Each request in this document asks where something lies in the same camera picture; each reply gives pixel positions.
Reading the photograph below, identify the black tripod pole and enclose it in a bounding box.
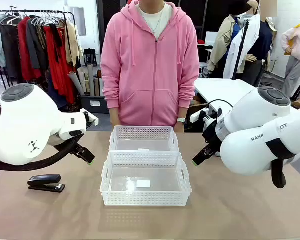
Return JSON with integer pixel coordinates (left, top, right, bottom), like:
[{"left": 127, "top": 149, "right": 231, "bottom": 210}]
[{"left": 231, "top": 19, "right": 251, "bottom": 81}]

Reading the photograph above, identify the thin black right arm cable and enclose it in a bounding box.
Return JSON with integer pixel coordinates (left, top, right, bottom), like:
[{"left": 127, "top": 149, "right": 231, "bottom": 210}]
[{"left": 206, "top": 99, "right": 234, "bottom": 119}]

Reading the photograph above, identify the person's right forearm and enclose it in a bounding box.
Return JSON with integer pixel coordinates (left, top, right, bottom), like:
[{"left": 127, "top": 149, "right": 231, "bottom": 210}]
[{"left": 100, "top": 72, "right": 121, "bottom": 110}]

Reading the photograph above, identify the person's right hand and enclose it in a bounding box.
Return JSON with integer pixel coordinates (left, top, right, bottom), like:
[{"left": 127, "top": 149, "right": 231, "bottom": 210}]
[{"left": 110, "top": 109, "right": 122, "bottom": 127}]

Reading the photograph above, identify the red hanging jacket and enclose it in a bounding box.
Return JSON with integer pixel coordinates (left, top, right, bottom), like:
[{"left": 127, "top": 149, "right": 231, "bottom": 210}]
[{"left": 17, "top": 16, "right": 42, "bottom": 81}]

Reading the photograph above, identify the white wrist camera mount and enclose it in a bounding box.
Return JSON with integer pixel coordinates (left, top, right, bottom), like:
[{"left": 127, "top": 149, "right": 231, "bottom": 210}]
[
  {"left": 79, "top": 108, "right": 100, "bottom": 127},
  {"left": 189, "top": 108, "right": 210, "bottom": 124}
]

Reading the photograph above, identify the black hose of left arm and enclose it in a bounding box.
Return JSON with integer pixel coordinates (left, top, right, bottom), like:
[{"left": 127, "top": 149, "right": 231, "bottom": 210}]
[{"left": 0, "top": 139, "right": 79, "bottom": 172}]

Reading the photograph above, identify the white perforated plastic basket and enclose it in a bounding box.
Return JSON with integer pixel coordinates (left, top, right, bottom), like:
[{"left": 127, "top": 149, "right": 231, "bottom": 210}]
[
  {"left": 99, "top": 150, "right": 193, "bottom": 207},
  {"left": 108, "top": 125, "right": 181, "bottom": 153}
]

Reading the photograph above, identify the person in pink hoodie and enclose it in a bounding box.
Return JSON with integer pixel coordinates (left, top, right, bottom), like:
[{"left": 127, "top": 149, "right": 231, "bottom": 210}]
[{"left": 100, "top": 0, "right": 200, "bottom": 127}]

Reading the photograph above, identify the white table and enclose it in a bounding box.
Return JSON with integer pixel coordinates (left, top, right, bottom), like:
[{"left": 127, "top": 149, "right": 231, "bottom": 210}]
[{"left": 194, "top": 77, "right": 261, "bottom": 111}]

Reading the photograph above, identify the beige hanging garment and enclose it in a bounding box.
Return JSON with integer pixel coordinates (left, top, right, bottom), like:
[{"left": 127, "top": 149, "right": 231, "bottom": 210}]
[{"left": 63, "top": 21, "right": 84, "bottom": 68}]

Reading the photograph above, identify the black metal clothing rack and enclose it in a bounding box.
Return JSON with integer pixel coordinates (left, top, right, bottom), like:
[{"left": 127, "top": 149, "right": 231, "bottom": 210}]
[{"left": 0, "top": 9, "right": 77, "bottom": 89}]

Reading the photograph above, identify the dark brown hanging garment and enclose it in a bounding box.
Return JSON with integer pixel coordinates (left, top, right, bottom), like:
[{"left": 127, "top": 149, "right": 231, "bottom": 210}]
[{"left": 0, "top": 16, "right": 23, "bottom": 79}]

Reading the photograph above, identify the person's left forearm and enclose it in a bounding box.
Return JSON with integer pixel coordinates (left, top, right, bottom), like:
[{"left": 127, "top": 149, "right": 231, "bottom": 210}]
[{"left": 178, "top": 72, "right": 200, "bottom": 109}]

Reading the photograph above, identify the black stapler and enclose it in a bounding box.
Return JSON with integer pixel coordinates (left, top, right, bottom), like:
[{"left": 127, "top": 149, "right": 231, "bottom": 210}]
[{"left": 27, "top": 174, "right": 66, "bottom": 194}]

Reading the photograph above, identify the black hose of right arm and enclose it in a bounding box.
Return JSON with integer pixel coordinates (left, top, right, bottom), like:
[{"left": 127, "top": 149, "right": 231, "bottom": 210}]
[{"left": 265, "top": 138, "right": 297, "bottom": 190}]

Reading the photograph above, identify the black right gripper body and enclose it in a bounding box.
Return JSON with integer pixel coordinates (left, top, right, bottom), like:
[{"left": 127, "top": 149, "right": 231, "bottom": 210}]
[{"left": 202, "top": 121, "right": 222, "bottom": 154}]

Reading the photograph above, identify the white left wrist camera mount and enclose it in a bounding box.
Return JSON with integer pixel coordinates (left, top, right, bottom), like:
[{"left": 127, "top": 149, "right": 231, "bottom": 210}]
[{"left": 79, "top": 108, "right": 100, "bottom": 127}]

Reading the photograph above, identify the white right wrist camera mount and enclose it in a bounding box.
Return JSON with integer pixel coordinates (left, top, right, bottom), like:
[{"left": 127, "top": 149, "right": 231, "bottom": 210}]
[{"left": 189, "top": 108, "right": 210, "bottom": 124}]

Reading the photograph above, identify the beige paper roll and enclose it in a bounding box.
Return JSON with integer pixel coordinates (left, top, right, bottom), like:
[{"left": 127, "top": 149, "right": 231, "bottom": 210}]
[{"left": 77, "top": 67, "right": 90, "bottom": 95}]

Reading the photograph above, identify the mannequin in pink sweater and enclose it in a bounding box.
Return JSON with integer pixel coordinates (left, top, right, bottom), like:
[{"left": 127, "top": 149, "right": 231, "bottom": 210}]
[{"left": 280, "top": 14, "right": 300, "bottom": 99}]

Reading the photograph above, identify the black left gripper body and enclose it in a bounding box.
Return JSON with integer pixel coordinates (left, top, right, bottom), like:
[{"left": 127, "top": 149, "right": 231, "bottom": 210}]
[{"left": 70, "top": 142, "right": 88, "bottom": 157}]

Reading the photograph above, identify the long red hanging dress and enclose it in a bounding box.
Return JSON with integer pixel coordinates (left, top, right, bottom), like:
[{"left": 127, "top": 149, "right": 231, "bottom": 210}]
[{"left": 43, "top": 24, "right": 76, "bottom": 105}]

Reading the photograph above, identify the black folding stand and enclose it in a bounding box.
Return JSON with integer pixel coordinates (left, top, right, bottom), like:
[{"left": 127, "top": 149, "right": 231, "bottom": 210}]
[{"left": 83, "top": 48, "right": 99, "bottom": 67}]

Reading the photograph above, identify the mannequin in beige trench coat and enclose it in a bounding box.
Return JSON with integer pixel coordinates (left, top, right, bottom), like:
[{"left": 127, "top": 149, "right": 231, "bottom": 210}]
[{"left": 206, "top": 0, "right": 253, "bottom": 79}]

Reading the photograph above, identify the dark storage box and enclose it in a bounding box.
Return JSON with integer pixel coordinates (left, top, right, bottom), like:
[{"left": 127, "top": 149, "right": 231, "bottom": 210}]
[{"left": 79, "top": 94, "right": 110, "bottom": 115}]

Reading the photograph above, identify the mannequin in white coat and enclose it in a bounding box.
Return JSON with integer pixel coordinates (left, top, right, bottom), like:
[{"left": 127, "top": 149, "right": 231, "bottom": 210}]
[{"left": 223, "top": 13, "right": 275, "bottom": 88}]

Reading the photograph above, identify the dark grey hanging garment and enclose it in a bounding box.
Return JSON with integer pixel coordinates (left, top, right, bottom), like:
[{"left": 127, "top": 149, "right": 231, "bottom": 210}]
[{"left": 26, "top": 16, "right": 45, "bottom": 70}]

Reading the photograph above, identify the grey cardboard tube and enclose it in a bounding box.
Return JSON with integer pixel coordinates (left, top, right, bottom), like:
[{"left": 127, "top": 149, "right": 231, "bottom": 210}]
[{"left": 87, "top": 64, "right": 96, "bottom": 97}]

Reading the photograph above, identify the black hose of arm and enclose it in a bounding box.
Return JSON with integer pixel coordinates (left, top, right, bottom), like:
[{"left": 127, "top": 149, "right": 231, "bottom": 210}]
[
  {"left": 0, "top": 139, "right": 79, "bottom": 172},
  {"left": 265, "top": 138, "right": 297, "bottom": 190}
]

